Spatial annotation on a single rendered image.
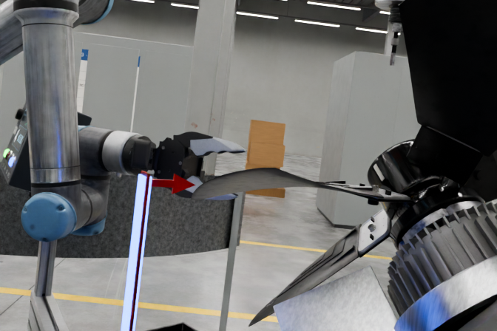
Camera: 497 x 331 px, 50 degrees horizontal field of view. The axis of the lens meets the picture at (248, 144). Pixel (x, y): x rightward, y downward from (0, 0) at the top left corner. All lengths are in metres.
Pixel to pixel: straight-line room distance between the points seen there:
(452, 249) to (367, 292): 0.13
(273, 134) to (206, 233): 6.10
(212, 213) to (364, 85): 4.38
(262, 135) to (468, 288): 8.16
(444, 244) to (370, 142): 6.16
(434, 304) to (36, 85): 0.63
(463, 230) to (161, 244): 2.04
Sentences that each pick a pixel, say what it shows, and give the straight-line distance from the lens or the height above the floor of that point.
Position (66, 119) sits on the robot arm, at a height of 1.23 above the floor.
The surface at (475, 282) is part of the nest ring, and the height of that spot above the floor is 1.11.
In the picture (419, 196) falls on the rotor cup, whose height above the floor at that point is 1.18.
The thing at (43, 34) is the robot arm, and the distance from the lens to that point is 0.87.
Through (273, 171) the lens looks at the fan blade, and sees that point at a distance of 0.59.
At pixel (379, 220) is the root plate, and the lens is 0.91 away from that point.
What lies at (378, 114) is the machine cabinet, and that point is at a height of 1.50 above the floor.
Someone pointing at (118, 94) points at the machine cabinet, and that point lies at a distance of 6.82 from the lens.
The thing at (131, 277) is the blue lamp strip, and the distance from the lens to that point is 0.64.
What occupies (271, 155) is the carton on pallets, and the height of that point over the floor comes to 0.68.
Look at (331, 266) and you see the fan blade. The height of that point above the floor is 1.04.
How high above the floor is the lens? 1.27
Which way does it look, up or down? 3 degrees down
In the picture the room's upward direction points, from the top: 7 degrees clockwise
